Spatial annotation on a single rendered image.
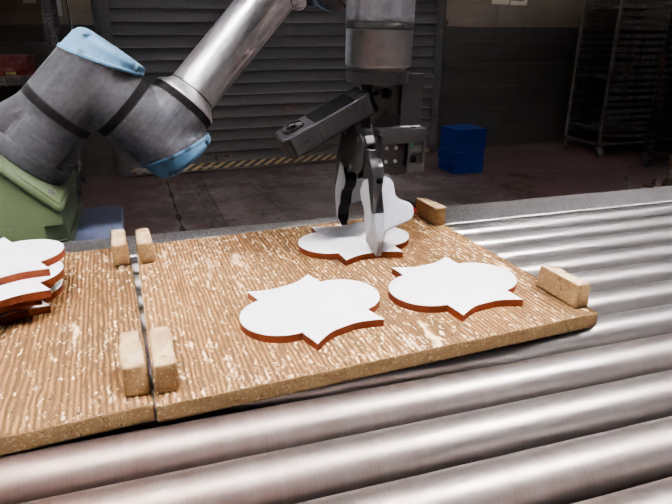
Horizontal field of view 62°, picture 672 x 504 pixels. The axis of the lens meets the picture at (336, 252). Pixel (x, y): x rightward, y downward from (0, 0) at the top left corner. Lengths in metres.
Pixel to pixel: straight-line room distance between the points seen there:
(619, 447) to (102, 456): 0.36
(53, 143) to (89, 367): 0.53
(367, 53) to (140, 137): 0.46
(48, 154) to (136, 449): 0.62
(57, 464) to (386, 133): 0.45
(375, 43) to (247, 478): 0.44
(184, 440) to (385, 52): 0.43
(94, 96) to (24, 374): 0.54
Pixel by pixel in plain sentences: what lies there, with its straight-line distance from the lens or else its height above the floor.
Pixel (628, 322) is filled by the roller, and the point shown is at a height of 0.92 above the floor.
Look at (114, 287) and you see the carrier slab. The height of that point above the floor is 0.94.
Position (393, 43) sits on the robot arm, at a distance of 0.63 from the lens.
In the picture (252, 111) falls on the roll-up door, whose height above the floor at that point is 0.52.
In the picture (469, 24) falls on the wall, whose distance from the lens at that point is 6.17.
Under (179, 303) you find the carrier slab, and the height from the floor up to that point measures 0.94.
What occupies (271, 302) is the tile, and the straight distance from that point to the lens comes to 0.54.
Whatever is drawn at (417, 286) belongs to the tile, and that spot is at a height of 0.94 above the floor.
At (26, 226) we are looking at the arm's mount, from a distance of 0.96.
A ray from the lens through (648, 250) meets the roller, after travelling 0.85.
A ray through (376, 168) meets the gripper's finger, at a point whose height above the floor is 1.05.
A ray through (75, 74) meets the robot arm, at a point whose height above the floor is 1.13.
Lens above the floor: 1.19
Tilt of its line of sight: 21 degrees down
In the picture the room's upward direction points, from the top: straight up
